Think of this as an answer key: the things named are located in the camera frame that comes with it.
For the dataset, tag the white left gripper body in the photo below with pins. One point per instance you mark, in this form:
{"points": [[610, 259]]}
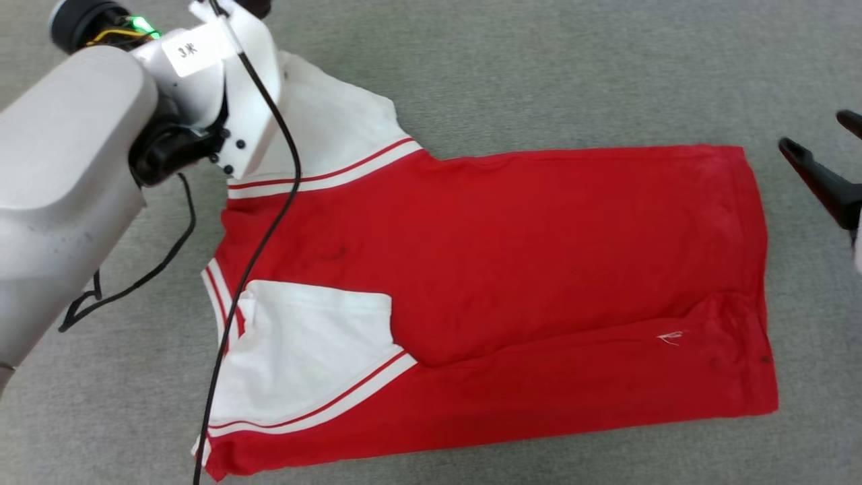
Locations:
{"points": [[202, 74]]}

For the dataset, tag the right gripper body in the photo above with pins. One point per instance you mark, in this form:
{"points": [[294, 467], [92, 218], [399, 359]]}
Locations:
{"points": [[859, 249]]}

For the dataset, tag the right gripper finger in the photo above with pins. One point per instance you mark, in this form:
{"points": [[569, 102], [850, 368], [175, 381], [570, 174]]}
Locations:
{"points": [[854, 123], [835, 192]]}

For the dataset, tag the red and white garment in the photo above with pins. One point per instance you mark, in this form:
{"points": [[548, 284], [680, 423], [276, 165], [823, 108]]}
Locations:
{"points": [[539, 256]]}

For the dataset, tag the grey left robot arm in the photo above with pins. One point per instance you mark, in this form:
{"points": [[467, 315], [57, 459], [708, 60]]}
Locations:
{"points": [[60, 168]]}

